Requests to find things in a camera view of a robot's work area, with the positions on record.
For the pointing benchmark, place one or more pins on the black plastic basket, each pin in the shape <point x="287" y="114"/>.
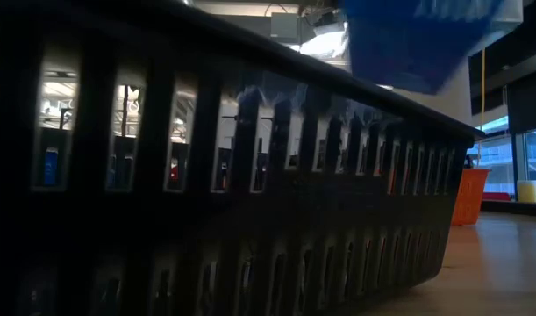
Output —
<point x="294" y="197"/>

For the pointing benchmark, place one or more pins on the blue plastic basket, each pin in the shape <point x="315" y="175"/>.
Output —
<point x="403" y="48"/>

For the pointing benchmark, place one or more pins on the orange plastic basket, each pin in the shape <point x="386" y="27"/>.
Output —
<point x="469" y="197"/>

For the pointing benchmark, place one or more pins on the grey ceiling box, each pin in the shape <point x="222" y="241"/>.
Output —
<point x="285" y="26"/>

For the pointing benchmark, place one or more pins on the red flat item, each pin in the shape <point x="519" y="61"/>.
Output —
<point x="498" y="196"/>

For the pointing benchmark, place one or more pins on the pale yellow cylinder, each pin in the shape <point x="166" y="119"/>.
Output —
<point x="527" y="191"/>

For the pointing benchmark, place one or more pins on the black aluminium table frame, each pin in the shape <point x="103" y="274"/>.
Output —
<point x="513" y="207"/>

